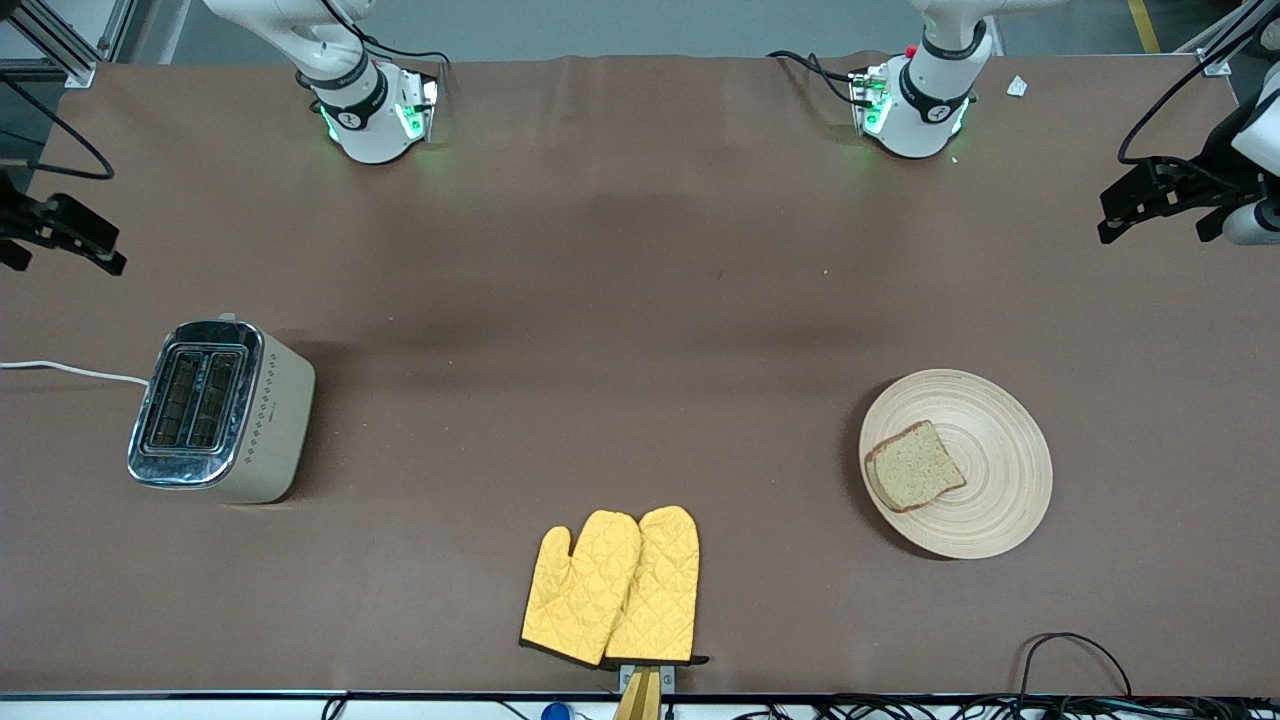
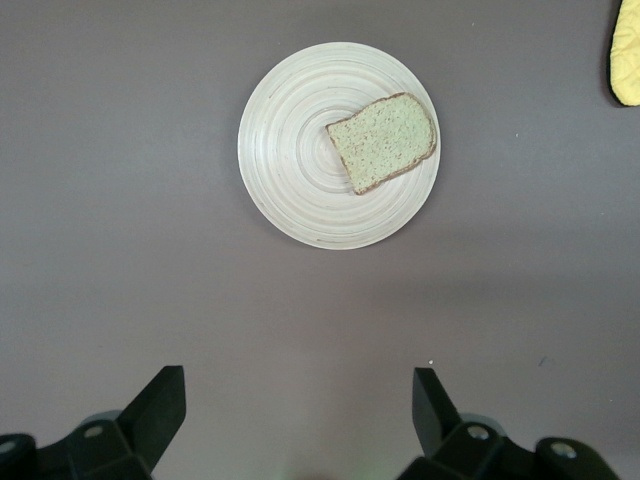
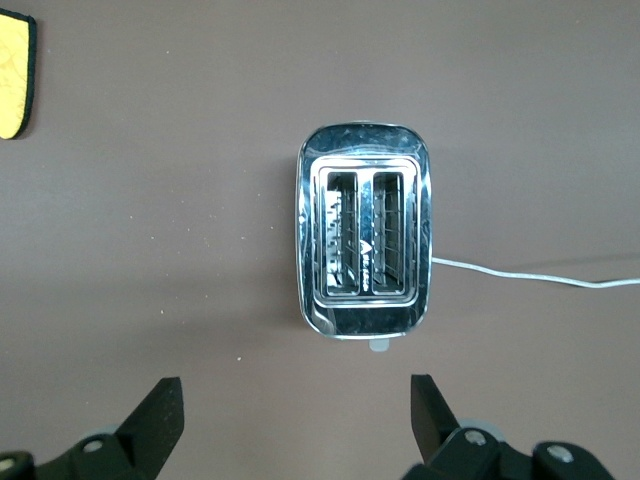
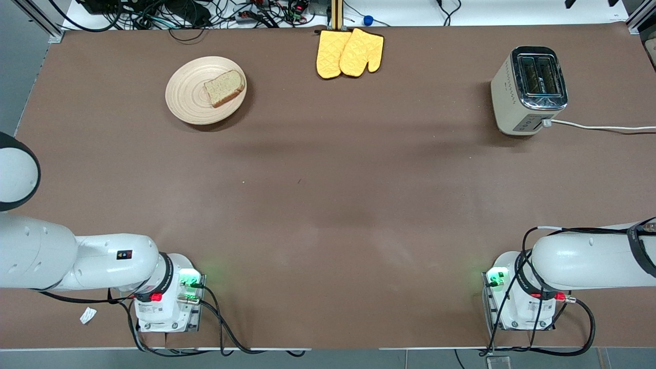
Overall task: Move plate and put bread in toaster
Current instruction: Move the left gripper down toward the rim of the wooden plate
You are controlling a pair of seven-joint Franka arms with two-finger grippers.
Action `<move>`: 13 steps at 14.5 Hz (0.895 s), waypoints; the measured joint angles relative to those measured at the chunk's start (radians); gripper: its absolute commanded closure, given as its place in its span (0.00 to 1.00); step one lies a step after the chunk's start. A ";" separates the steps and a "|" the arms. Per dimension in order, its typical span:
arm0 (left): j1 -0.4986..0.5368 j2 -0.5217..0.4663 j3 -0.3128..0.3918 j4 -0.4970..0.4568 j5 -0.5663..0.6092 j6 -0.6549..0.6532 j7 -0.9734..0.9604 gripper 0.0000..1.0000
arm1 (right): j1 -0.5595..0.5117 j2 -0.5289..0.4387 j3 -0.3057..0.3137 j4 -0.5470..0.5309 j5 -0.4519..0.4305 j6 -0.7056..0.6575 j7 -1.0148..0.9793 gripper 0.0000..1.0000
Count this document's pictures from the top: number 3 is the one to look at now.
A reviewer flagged white toaster power cable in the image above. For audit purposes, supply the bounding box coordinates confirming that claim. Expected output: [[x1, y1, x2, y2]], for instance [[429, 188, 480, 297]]
[[430, 255, 640, 290]]

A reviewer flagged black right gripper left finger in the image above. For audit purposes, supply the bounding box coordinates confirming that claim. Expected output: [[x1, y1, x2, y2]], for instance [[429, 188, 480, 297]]
[[0, 377, 185, 480]]

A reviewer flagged chrome and cream toaster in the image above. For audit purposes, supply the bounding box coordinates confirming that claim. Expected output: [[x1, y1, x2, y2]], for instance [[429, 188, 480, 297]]
[[295, 119, 434, 354]]

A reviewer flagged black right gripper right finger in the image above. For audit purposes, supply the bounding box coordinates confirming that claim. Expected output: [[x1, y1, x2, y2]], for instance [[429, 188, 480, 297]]
[[402, 373, 616, 480]]

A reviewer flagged yellow quilted oven mitt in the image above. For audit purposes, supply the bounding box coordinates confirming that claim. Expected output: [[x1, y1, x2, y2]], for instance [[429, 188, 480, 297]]
[[0, 13, 38, 141]]

